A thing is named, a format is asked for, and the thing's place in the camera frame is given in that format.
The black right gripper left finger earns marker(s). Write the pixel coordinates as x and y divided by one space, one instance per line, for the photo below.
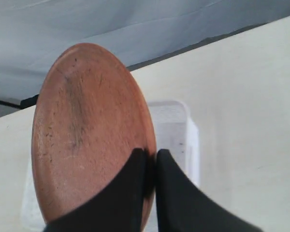
117 208

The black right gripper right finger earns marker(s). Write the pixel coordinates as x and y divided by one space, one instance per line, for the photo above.
182 207

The white perforated plastic basket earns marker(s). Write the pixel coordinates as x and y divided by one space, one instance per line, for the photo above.
174 130

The brown round wooden plate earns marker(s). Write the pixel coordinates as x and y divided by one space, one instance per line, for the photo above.
89 116

